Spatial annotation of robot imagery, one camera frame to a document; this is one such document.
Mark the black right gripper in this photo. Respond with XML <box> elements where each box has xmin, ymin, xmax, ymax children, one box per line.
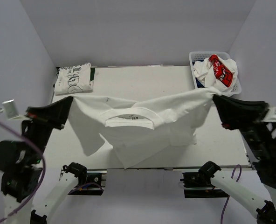
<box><xmin>209</xmin><ymin>91</ymin><xmax>271</xmax><ymax>158</ymax></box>

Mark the folded white printed t-shirt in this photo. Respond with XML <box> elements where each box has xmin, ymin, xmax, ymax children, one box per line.
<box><xmin>54</xmin><ymin>63</ymin><xmax>95</xmax><ymax>95</ymax></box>

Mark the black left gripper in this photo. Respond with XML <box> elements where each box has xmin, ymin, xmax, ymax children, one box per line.
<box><xmin>26</xmin><ymin>95</ymin><xmax>74</xmax><ymax>162</ymax></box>

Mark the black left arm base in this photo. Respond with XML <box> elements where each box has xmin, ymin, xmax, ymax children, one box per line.
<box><xmin>69</xmin><ymin>171</ymin><xmax>107</xmax><ymax>196</ymax></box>

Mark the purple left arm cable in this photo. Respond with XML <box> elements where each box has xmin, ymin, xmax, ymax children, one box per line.
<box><xmin>0</xmin><ymin>109</ymin><xmax>47</xmax><ymax>224</ymax></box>

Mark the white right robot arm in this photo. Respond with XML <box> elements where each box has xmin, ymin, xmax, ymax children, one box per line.
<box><xmin>199</xmin><ymin>95</ymin><xmax>276</xmax><ymax>224</ymax></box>

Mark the navy blue t-shirt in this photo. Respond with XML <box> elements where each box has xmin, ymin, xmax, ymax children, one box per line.
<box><xmin>192</xmin><ymin>60</ymin><xmax>205</xmax><ymax>88</ymax></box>

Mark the white t-shirt with text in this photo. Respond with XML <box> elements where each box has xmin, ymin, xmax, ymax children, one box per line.
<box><xmin>69</xmin><ymin>87</ymin><xmax>221</xmax><ymax>168</ymax></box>

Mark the white plastic basket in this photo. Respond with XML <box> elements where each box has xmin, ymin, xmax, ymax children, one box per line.
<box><xmin>189</xmin><ymin>51</ymin><xmax>242</xmax><ymax>97</ymax></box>

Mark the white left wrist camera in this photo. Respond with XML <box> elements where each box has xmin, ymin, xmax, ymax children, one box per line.
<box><xmin>0</xmin><ymin>99</ymin><xmax>25</xmax><ymax>120</ymax></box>

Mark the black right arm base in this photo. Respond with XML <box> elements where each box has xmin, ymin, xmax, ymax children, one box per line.
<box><xmin>179</xmin><ymin>172</ymin><xmax>228</xmax><ymax>198</ymax></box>

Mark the white t-shirt red print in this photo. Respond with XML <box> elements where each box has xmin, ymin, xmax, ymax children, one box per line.
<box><xmin>193</xmin><ymin>54</ymin><xmax>238</xmax><ymax>94</ymax></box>

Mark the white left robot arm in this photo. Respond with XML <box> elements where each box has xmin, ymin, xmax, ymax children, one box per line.
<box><xmin>0</xmin><ymin>96</ymin><xmax>87</xmax><ymax>224</ymax></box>

